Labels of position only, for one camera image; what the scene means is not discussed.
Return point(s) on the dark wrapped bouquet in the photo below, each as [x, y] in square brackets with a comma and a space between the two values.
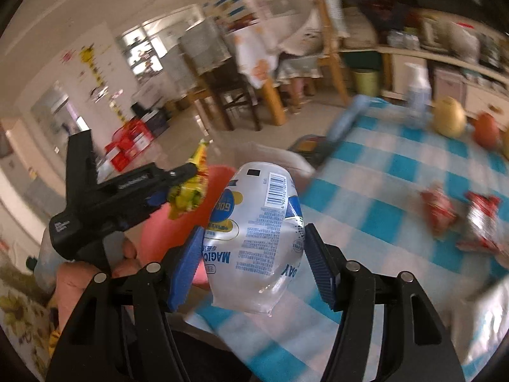
[381, 12]

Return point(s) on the stack of red boxes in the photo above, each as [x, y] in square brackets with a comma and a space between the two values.
[127, 147]

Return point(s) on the green waste bin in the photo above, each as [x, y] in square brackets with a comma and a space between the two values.
[366, 81]

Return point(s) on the light wooden chair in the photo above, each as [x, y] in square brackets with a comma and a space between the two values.
[333, 59]

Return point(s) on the dark wooden dining chair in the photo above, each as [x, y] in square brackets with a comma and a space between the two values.
[234, 99]

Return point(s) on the pink trash bin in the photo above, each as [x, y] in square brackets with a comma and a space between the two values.
[159, 234]

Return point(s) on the white blue-label bottle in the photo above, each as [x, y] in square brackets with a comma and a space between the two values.
[417, 95]

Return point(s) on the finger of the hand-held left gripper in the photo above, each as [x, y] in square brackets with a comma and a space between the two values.
[175, 174]
[157, 198]

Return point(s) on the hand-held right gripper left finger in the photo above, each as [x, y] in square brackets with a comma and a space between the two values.
[185, 270]

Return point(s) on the small yellow pear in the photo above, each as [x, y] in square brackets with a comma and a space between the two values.
[449, 117]

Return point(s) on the blue checkered tablecloth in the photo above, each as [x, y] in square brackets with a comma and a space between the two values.
[377, 215]

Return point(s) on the white mesh food cover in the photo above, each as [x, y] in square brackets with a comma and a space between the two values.
[278, 16]

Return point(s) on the red apple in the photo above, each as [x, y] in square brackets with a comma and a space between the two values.
[486, 129]

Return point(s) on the red gold snack wrapper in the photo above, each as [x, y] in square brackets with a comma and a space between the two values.
[437, 211]

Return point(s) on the clear plastic bag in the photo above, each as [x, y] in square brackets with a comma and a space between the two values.
[463, 41]

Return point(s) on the yellow green wrapper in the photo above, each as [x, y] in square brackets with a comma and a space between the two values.
[187, 195]

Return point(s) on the white plastic bag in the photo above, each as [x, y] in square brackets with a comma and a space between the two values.
[278, 159]

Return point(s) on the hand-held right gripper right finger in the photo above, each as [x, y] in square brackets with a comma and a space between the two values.
[318, 270]

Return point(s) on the person's left hand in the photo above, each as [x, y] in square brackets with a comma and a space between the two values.
[71, 290]

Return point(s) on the white orange-print cloth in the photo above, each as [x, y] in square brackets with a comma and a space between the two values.
[254, 63]

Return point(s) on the yellow floral cloth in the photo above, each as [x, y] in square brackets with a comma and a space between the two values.
[20, 306]

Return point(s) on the cream low cabinet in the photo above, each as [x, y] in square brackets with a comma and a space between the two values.
[449, 83]

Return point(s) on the crushed white plastic bottle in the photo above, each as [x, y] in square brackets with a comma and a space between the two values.
[254, 238]

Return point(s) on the white lace cloth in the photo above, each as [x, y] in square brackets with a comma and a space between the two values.
[334, 12]

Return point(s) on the blue curved chair back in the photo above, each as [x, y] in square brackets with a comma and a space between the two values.
[346, 123]

